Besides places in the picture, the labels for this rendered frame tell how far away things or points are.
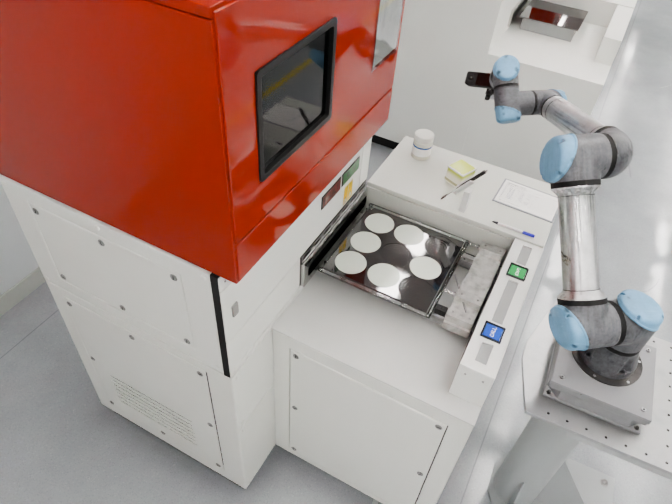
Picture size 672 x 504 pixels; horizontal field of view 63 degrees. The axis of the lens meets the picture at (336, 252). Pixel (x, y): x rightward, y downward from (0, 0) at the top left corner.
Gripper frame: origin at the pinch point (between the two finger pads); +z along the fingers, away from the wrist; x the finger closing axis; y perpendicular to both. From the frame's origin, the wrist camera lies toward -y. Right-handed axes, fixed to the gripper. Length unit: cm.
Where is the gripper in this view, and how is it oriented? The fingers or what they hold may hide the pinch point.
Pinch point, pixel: (488, 91)
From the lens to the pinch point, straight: 214.2
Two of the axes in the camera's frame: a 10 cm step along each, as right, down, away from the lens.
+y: 9.4, 3.1, -1.4
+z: 1.7, -0.6, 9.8
